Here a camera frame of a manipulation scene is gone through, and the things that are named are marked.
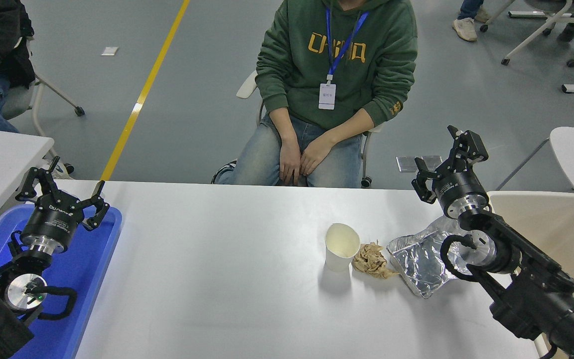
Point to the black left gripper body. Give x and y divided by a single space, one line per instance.
53 219

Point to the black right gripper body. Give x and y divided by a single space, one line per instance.
459 187

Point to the foil tray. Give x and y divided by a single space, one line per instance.
416 264

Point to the tan paper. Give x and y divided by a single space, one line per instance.
371 262

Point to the white paper cup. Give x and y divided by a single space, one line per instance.
339 249

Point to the person's right forearm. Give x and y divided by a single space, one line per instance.
283 124

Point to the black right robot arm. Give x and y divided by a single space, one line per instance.
531 279

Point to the person's left forearm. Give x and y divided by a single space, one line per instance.
349 127

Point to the person's left hand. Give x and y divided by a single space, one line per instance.
317 152

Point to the person's right hand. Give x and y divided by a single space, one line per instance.
289 159

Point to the metal floor plate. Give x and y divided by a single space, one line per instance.
435 162
406 163

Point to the blue plastic tray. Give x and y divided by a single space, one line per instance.
87 269

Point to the white wheeled chair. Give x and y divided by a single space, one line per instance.
247 87
15 102
566 5

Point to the large pale bin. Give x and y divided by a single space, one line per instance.
556 219

